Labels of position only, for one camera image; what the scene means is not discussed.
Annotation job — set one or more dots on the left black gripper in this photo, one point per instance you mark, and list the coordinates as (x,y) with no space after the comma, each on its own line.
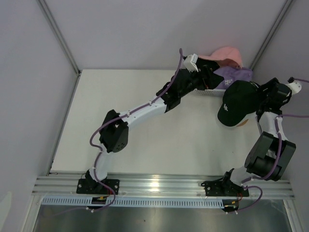
(210,81)

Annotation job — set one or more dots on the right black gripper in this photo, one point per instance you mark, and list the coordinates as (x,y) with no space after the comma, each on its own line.
(268,85)

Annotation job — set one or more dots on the pink baseball cap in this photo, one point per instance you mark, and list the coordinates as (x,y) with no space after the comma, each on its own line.
(225,56)

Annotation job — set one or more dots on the dark green NY cap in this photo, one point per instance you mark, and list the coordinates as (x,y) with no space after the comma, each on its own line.
(240,99)

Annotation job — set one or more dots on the white NY baseball cap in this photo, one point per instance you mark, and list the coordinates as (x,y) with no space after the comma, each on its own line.
(232,123)

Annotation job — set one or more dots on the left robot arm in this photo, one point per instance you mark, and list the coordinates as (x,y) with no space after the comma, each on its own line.
(115,128)

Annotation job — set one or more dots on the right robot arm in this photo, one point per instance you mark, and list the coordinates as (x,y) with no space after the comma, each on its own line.
(272,152)

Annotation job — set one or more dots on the white plastic basket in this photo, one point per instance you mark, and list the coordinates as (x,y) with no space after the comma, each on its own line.
(210,92)

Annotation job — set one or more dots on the purple LA baseball cap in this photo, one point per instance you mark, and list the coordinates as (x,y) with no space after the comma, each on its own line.
(231,75)

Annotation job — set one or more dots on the wooden hat stand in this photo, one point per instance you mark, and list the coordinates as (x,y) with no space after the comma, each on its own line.
(242,123)

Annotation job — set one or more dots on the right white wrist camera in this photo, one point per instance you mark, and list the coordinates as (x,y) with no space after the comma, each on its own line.
(294,85)

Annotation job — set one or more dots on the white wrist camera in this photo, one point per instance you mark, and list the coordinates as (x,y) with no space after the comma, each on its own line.
(294,85)
(190,63)

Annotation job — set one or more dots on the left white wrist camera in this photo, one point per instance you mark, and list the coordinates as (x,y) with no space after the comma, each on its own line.
(190,63)

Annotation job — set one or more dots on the right aluminium corner post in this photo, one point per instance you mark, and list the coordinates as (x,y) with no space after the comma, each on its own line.
(275,26)

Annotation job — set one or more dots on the aluminium corner post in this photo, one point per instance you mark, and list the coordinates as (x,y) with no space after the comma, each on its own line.
(275,26)
(47,13)

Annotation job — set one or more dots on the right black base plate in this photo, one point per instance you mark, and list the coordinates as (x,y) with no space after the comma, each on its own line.
(220,188)

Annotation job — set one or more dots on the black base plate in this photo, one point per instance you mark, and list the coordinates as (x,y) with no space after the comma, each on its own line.
(84,187)
(220,188)

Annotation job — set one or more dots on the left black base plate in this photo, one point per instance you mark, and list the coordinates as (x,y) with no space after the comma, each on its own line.
(84,187)

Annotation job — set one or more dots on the aluminium mounting rail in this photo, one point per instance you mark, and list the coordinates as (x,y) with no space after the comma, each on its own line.
(156,186)

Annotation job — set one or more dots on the left aluminium corner post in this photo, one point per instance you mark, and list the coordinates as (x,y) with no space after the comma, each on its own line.
(47,13)

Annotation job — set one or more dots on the white slotted cable duct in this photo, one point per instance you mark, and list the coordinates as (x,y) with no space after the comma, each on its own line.
(139,202)

